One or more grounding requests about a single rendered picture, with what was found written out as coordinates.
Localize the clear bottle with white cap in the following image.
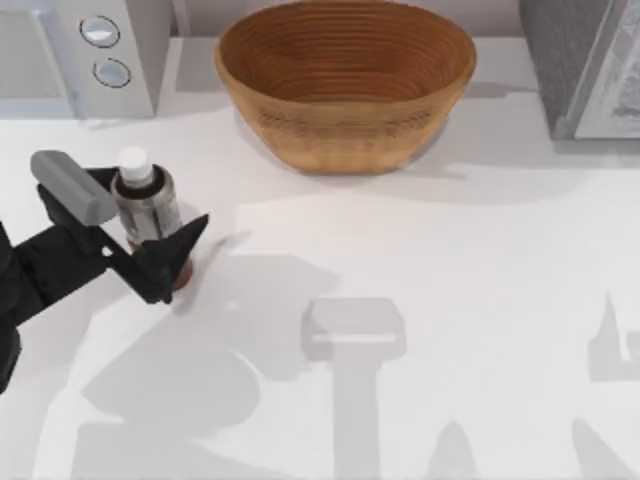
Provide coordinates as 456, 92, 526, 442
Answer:
109, 145, 196, 292

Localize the pale grey rounded box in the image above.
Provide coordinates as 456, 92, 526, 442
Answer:
29, 148, 120, 227

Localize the round microwave knob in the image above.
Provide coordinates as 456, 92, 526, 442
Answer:
79, 14, 122, 50
91, 55, 133, 90

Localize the pale microwave oven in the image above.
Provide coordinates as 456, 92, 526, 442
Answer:
0, 0, 177, 122

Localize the brown wooden basket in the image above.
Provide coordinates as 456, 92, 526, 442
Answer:
214, 0, 478, 177

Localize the grey cabinet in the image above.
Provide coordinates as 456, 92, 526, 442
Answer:
516, 0, 640, 144

